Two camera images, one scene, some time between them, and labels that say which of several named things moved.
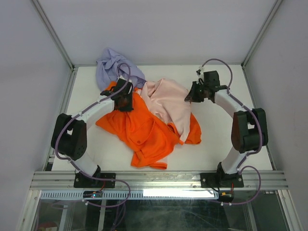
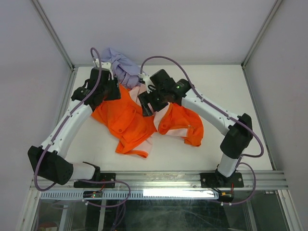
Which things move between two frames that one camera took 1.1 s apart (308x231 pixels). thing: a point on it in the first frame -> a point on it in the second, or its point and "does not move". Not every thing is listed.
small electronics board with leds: (92, 194) does not move
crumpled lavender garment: (113, 66) does not move
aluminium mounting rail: (159, 180) does not move
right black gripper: (191, 96) -> (145, 98)
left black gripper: (129, 107) -> (116, 94)
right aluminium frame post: (274, 9) does not move
